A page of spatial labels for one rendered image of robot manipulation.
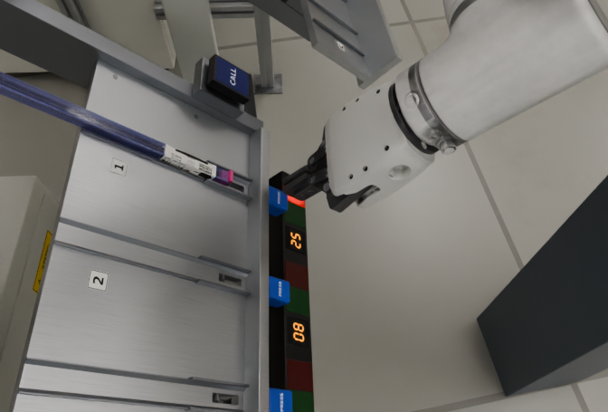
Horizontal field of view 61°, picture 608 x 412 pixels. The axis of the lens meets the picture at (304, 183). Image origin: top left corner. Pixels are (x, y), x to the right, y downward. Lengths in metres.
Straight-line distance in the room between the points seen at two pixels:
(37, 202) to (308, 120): 0.95
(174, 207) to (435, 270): 0.94
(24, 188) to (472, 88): 0.60
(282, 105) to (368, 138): 1.13
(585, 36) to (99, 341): 0.42
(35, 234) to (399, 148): 0.52
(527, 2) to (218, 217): 0.34
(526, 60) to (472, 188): 1.10
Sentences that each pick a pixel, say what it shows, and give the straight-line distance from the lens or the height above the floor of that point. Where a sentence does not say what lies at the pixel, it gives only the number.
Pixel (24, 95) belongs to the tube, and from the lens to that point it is 0.49.
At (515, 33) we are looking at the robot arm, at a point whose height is 0.96.
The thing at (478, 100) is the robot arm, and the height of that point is 0.91.
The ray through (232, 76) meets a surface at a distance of 0.59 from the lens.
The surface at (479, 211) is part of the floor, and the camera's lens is 1.47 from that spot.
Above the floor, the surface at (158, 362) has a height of 0.78.
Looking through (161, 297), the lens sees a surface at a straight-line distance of 0.48.
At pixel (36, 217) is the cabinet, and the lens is 0.80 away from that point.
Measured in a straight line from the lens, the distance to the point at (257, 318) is 0.51.
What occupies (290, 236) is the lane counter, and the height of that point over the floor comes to 0.66.
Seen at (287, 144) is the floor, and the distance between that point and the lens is 1.51.
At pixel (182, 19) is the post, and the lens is 0.77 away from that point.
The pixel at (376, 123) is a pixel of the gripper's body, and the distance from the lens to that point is 0.49.
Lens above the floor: 1.22
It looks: 58 degrees down
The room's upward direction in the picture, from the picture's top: straight up
